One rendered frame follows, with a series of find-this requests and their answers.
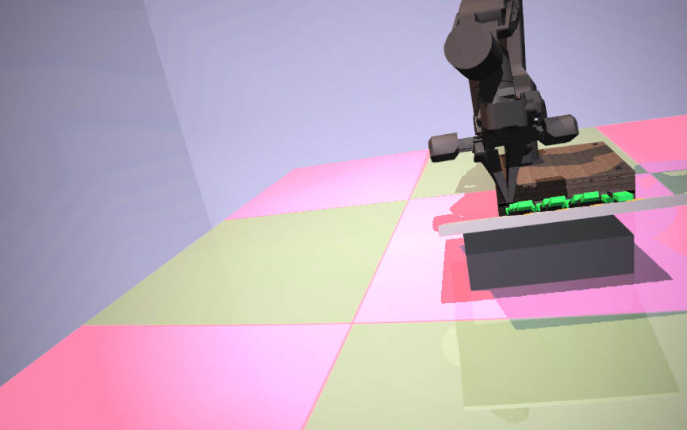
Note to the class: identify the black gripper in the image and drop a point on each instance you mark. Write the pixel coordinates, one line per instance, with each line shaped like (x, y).
(551, 130)

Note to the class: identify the beige switch panel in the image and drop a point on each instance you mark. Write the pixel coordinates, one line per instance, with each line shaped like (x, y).
(563, 239)

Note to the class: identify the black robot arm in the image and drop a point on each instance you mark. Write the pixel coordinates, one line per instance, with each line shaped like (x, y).
(486, 45)

